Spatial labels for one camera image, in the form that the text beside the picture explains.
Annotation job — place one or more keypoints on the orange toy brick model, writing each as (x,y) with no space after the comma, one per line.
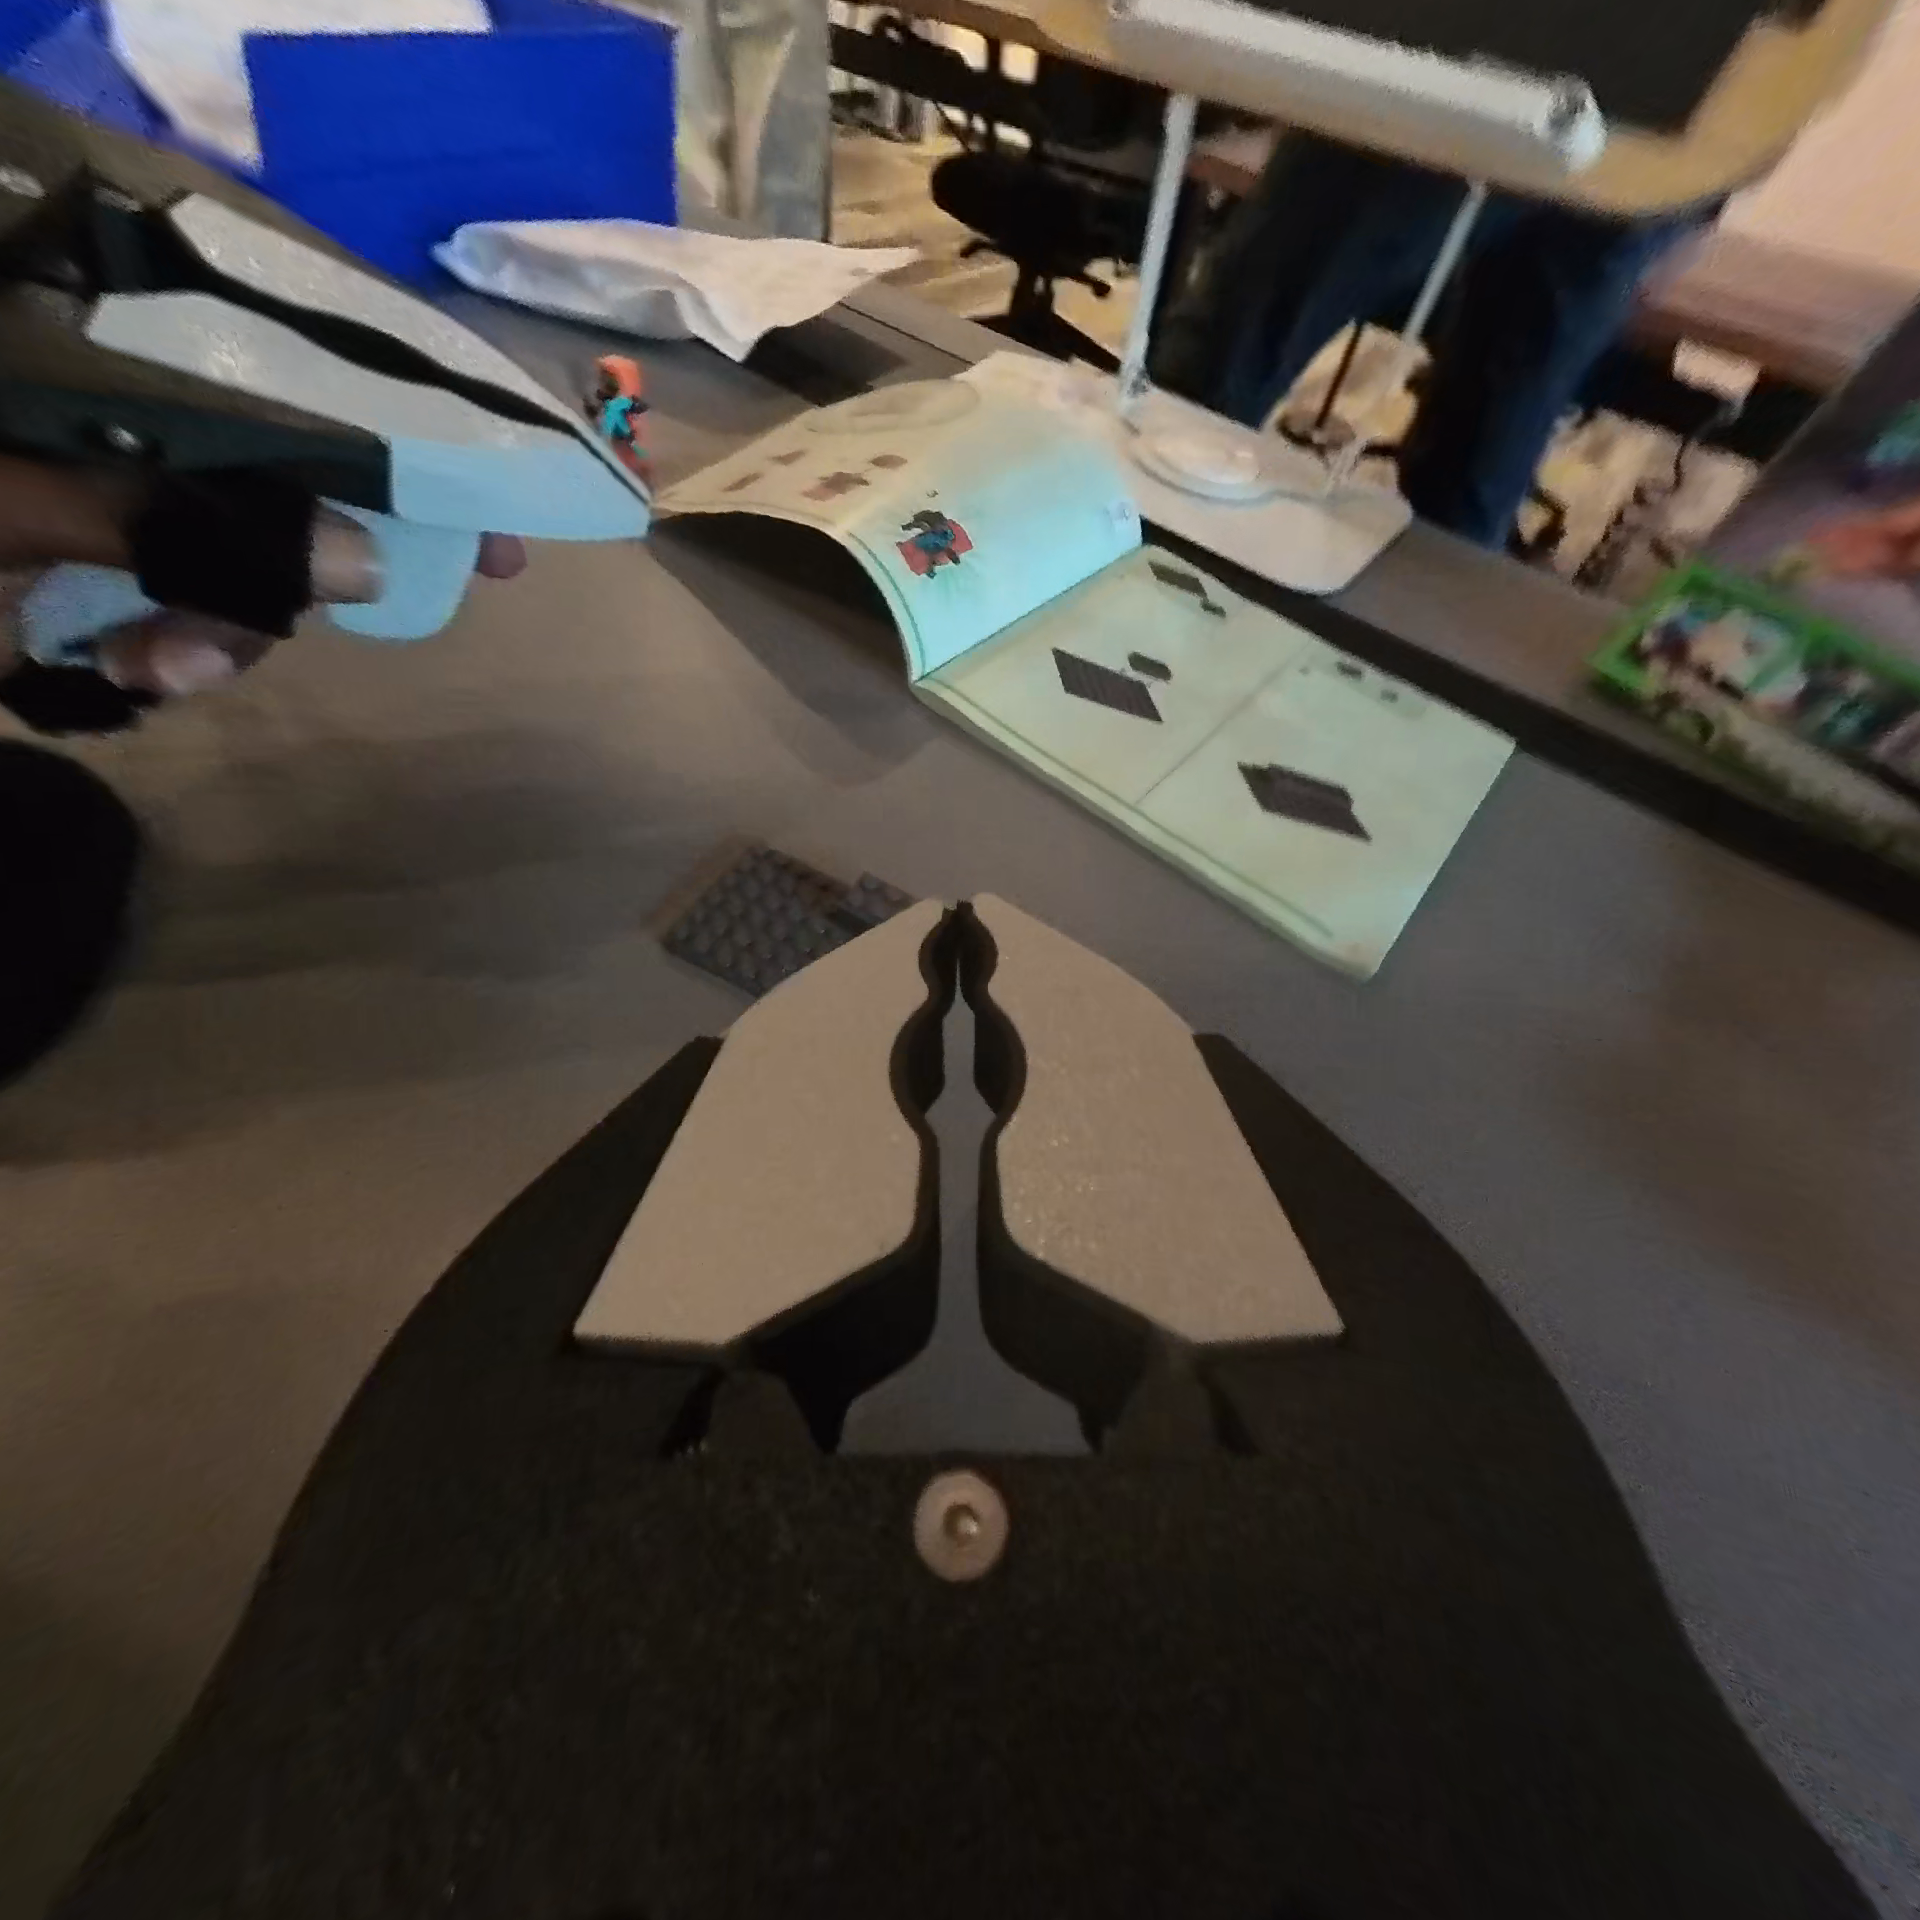
(617,413)

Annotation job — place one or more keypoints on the small grey toy brick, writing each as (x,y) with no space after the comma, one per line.
(884,895)

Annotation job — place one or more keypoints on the person's left hand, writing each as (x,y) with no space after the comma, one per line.
(195,654)

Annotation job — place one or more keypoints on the grey desk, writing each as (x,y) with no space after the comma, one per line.
(451,841)

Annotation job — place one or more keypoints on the black office chair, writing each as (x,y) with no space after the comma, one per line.
(1049,209)

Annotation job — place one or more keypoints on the dark desk with wooden edge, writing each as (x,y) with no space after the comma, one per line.
(1576,661)

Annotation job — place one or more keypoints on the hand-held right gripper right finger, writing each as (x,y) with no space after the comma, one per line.
(1171,1186)

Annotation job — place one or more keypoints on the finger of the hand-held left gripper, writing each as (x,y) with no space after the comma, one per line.
(482,472)
(345,279)

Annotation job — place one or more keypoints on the white printed paper bag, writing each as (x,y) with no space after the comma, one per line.
(675,279)
(268,61)

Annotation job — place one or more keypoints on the black panel with pale edge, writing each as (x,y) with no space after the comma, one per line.
(1697,88)

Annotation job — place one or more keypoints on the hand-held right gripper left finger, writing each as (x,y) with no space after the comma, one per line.
(766,1186)

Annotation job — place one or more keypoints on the building instruction booklet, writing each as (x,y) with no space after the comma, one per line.
(1201,706)

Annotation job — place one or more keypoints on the green toy set box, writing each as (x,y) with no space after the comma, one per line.
(1770,673)

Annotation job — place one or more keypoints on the black textured pad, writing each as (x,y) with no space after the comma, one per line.
(60,899)

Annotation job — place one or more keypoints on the blue plastic bin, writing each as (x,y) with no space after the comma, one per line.
(451,136)

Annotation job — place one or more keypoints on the dark grey toy base plate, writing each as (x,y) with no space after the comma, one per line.
(748,915)

